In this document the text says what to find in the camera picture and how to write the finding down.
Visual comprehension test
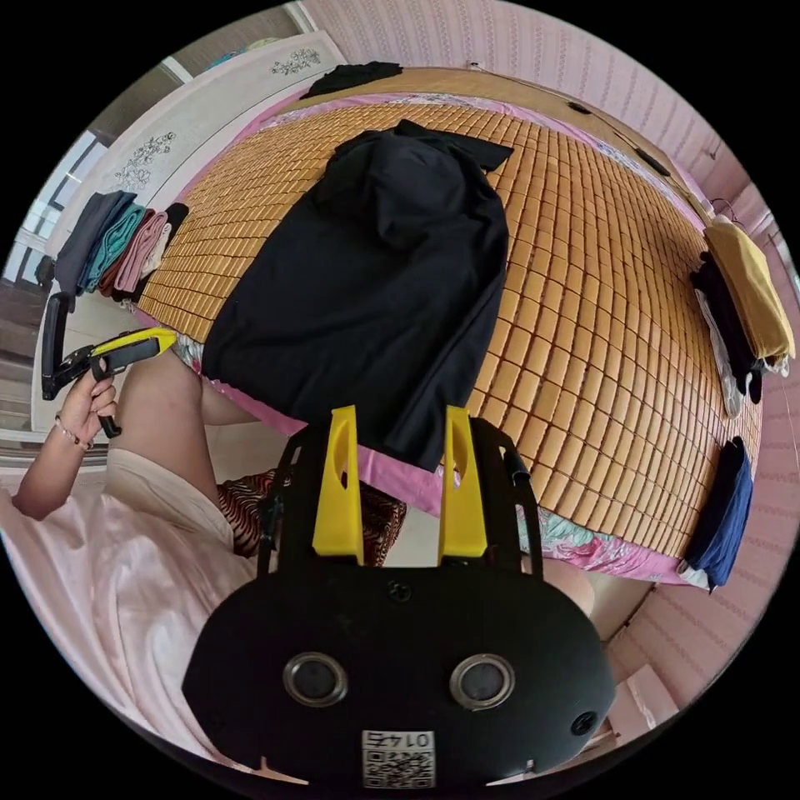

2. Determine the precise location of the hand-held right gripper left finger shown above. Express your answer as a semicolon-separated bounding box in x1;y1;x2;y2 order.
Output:
312;404;366;567

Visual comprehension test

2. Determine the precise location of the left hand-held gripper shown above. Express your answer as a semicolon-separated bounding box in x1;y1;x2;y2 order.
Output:
59;329;181;440

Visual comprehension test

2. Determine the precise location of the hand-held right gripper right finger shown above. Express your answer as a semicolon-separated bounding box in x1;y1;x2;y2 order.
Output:
437;404;488;567

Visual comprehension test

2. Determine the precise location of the person's left forearm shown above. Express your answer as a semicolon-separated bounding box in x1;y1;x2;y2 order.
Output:
10;417;96;523

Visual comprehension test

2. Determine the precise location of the black long sleeve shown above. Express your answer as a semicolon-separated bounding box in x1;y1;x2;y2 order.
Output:
200;117;516;473

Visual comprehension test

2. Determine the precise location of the person's left hand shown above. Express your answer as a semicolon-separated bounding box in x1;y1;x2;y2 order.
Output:
57;373;120;448

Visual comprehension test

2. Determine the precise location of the pile of folded clothes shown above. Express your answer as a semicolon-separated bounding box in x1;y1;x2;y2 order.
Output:
53;189;190;308

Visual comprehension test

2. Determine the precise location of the window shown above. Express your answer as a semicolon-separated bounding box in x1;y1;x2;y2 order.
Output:
0;129;108;290

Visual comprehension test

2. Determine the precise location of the bed with woven mat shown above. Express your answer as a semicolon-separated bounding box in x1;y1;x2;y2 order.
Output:
133;64;768;587

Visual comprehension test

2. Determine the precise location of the person's body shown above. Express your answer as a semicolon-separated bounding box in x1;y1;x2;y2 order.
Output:
0;351;596;779

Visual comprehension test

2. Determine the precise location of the white cupboard with flower print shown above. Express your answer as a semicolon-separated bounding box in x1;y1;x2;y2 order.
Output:
44;29;343;267

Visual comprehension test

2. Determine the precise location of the pile of navy clothes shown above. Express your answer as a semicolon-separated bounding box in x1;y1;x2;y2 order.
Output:
677;435;756;593

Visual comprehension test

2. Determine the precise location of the black garment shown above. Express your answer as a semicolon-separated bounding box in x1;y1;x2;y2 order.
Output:
298;61;403;100

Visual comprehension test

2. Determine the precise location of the pile of clothes with yellow garment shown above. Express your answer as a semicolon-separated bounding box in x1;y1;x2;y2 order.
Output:
689;214;797;418

